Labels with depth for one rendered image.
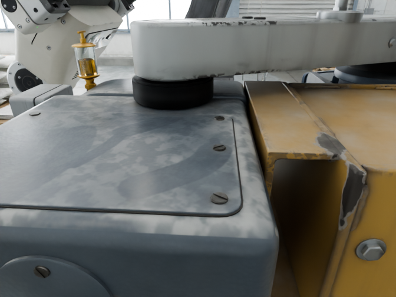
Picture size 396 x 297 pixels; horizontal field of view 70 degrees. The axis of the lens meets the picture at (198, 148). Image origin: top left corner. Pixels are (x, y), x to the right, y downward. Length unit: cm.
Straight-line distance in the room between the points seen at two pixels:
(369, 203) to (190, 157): 12
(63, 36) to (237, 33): 70
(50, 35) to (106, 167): 79
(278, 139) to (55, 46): 81
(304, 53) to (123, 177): 25
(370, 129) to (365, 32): 15
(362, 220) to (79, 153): 20
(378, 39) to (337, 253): 28
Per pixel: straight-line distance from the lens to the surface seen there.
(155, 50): 28
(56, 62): 98
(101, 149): 22
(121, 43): 833
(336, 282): 27
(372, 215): 23
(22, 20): 81
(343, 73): 55
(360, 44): 41
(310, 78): 61
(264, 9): 790
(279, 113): 28
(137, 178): 17
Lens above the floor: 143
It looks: 26 degrees down
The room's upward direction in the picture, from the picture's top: straight up
